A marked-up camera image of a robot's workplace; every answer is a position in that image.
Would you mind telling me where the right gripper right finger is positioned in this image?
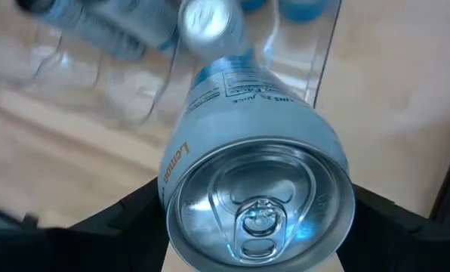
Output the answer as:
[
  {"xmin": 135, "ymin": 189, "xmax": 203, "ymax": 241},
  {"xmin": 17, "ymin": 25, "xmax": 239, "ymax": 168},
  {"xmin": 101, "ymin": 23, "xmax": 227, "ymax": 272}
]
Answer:
[{"xmin": 336, "ymin": 184, "xmax": 450, "ymax": 272}]

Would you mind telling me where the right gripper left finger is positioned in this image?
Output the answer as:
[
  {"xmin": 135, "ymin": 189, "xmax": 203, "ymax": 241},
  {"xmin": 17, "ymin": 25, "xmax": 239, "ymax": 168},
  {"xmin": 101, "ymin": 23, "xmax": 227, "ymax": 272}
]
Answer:
[{"xmin": 0, "ymin": 178, "xmax": 171, "ymax": 272}]

